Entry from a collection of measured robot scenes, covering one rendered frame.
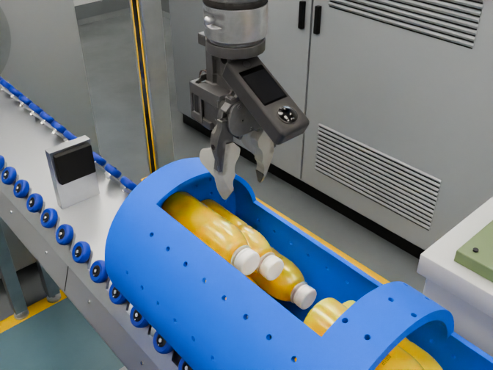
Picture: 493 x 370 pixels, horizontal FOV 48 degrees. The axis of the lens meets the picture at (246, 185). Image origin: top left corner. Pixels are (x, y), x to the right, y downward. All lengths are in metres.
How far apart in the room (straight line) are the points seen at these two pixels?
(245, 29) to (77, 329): 1.87
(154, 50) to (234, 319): 0.94
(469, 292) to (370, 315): 0.25
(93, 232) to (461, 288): 0.79
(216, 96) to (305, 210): 2.21
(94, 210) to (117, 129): 2.31
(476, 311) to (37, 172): 1.10
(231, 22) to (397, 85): 1.73
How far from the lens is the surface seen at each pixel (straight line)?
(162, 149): 1.65
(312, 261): 0.96
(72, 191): 1.38
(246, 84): 0.65
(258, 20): 0.65
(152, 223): 0.85
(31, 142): 1.70
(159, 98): 1.57
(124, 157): 3.35
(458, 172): 2.32
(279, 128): 0.63
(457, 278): 0.89
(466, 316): 0.94
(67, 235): 1.24
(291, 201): 2.92
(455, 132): 2.26
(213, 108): 0.71
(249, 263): 0.84
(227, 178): 0.72
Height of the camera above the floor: 1.73
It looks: 35 degrees down
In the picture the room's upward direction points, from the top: straight up
